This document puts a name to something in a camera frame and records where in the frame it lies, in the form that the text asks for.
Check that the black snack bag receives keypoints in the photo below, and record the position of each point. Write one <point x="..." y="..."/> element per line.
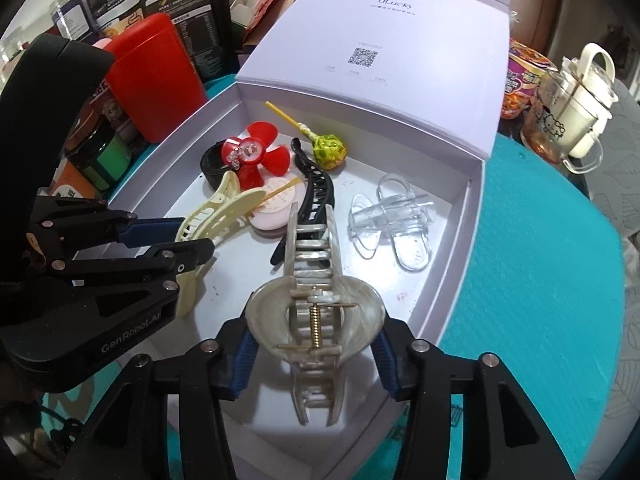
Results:
<point x="190" y="0"/>

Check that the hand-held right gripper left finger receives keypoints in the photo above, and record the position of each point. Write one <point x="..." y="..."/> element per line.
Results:
<point x="245" y="360"/>

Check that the black long hair clip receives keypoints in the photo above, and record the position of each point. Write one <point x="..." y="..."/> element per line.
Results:
<point x="312" y="195"/>

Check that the red fan-shaped hair clip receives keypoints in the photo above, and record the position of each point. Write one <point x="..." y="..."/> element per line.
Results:
<point x="265" y="135"/>

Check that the red canister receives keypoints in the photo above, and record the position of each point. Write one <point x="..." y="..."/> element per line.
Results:
<point x="150" y="75"/>

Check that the grey leaf-pattern sofa cover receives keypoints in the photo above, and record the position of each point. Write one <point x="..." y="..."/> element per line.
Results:
<point x="625" y="175"/>

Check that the pink blush compact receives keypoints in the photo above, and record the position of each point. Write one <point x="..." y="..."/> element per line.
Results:
<point x="272" y="212"/>

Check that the black hair band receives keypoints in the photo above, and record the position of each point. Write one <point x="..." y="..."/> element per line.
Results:
<point x="212" y="165"/>

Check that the teal bubble mailer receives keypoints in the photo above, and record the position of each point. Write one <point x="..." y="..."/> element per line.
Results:
<point x="550" y="260"/>

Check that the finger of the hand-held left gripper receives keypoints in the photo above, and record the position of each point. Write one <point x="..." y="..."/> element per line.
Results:
<point x="145" y="229"/>
<point x="190" y="255"/>

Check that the green lidded jar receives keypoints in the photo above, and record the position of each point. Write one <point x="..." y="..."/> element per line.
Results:
<point x="115" y="165"/>

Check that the cream kettle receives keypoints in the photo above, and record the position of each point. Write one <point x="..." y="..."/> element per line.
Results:
<point x="597" y="105"/>

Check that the instant noodle cup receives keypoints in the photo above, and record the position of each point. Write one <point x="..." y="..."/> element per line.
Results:
<point x="520" y="80"/>

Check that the red snack packet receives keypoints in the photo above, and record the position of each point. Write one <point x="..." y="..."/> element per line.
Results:
<point x="272" y="15"/>

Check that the marbled beige hair claw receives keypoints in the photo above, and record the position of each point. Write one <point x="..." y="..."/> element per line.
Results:
<point x="270" y="310"/>

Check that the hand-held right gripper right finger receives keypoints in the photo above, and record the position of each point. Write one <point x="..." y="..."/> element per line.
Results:
<point x="385" y="365"/>

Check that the clear hair claw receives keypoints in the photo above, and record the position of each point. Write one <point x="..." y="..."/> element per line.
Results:
<point x="390" y="220"/>

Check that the brown door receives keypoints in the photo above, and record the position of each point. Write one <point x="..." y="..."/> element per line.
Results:
<point x="540" y="0"/>

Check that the green lollipop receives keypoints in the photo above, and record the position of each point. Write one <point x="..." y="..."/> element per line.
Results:
<point x="327" y="150"/>

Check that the cream hair claw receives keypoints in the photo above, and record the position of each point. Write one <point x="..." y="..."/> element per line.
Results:
<point x="225" y="210"/>

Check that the pink bottle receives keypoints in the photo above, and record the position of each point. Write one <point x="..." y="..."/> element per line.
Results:
<point x="102" y="43"/>

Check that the white gift box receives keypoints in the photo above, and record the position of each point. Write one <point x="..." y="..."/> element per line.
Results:
<point x="400" y="60"/>

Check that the row of spice jars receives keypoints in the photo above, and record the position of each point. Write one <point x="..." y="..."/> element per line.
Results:
<point x="75" y="20"/>

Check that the glass mug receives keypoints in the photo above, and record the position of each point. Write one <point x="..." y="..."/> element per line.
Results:
<point x="550" y="125"/>

